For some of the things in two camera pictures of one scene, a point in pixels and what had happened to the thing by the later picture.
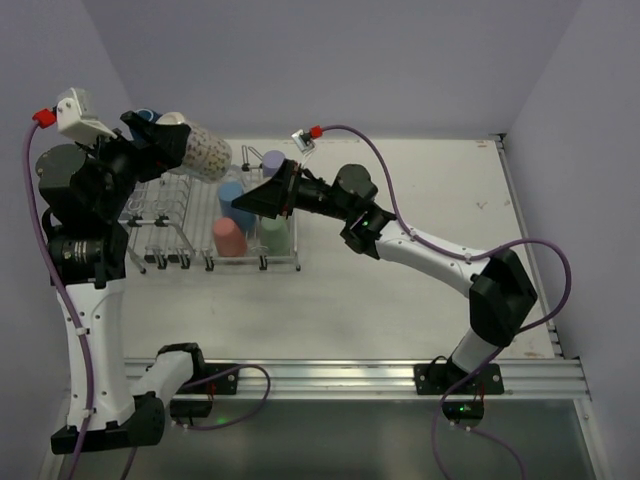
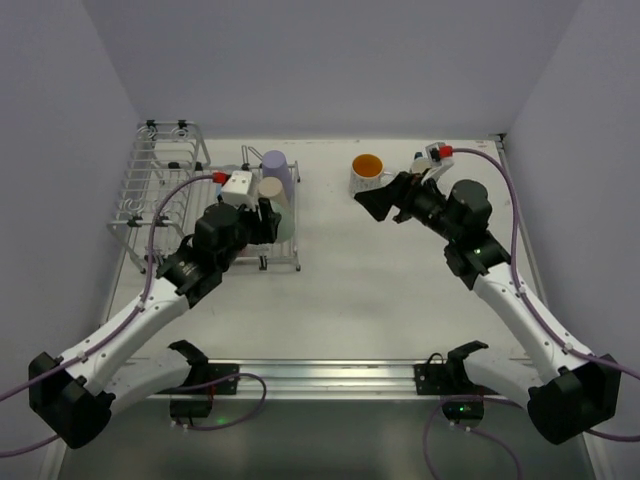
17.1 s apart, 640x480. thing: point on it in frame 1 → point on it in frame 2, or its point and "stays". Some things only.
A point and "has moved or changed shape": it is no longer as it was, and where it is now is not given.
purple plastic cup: [271, 161] stays
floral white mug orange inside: [207, 156] has moved or changed shape
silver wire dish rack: [185, 219] stays
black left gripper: [145, 138] → [267, 223]
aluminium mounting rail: [525, 377] stays
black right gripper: [288, 185] → [403, 195]
